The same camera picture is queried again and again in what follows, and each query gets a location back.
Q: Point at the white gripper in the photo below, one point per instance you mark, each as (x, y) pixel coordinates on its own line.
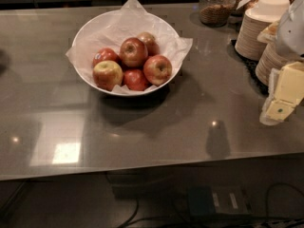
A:
(292, 32)

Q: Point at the white paper bowl stack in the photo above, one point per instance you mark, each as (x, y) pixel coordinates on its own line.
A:
(269, 10)

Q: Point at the white ceramic bowl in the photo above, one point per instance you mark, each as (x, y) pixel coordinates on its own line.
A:
(83, 32)

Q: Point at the white paper bowl liner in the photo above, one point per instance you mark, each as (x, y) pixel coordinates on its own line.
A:
(107, 29)

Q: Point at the yellow-red apple front left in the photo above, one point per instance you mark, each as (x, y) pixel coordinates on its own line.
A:
(107, 74)

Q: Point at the red apple with sticker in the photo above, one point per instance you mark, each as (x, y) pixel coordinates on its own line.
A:
(105, 54)

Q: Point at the front paper plate stack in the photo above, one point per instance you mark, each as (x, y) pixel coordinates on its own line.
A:
(269, 60)

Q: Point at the paper plate stack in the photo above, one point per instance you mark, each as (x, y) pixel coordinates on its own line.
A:
(269, 60)
(253, 24)

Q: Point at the black tray mat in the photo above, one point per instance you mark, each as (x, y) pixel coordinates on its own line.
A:
(255, 83)

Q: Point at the rear paper plate stack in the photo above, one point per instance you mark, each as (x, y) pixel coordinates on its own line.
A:
(253, 24)

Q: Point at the glass jar with cereal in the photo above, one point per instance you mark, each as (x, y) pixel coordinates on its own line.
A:
(215, 13)

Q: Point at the dark box under table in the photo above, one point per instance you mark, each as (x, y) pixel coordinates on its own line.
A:
(206, 202)

